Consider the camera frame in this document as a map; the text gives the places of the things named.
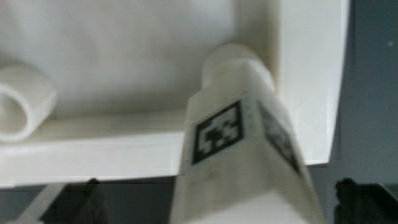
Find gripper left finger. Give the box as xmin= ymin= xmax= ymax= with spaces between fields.
xmin=14 ymin=178 xmax=112 ymax=224

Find white leg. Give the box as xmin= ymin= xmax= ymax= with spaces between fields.
xmin=169 ymin=59 xmax=327 ymax=224

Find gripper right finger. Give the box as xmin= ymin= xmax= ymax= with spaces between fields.
xmin=334 ymin=178 xmax=398 ymax=224

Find white square tabletop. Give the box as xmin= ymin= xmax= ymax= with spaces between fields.
xmin=0 ymin=0 xmax=352 ymax=189

